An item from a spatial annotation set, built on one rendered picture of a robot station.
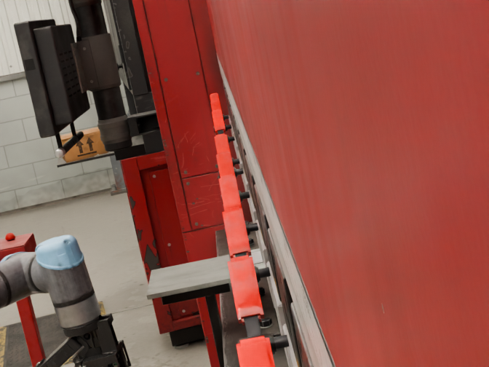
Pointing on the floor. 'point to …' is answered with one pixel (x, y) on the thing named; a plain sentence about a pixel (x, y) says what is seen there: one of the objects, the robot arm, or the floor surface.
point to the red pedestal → (18, 243)
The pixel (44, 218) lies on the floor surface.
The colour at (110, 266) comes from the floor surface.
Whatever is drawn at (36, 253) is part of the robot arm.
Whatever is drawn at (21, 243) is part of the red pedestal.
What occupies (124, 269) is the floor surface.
